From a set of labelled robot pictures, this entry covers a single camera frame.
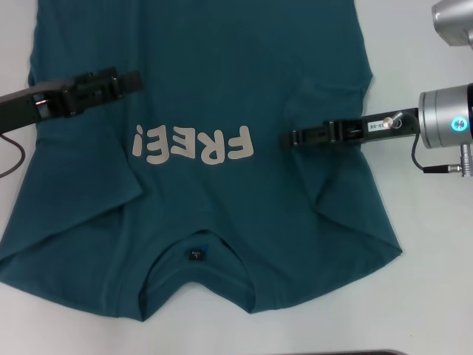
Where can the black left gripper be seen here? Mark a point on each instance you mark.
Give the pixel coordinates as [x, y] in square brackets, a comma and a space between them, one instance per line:
[18, 107]

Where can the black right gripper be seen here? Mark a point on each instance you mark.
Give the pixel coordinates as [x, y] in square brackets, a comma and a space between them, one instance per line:
[354, 130]

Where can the teal t-shirt with beige print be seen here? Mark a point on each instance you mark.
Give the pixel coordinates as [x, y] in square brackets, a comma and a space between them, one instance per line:
[207, 55]

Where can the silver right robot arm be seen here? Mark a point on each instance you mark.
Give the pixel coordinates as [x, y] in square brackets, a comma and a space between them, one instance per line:
[439, 111]

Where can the dark robot torso part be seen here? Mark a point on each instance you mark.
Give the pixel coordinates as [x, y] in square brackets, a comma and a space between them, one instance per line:
[364, 353]

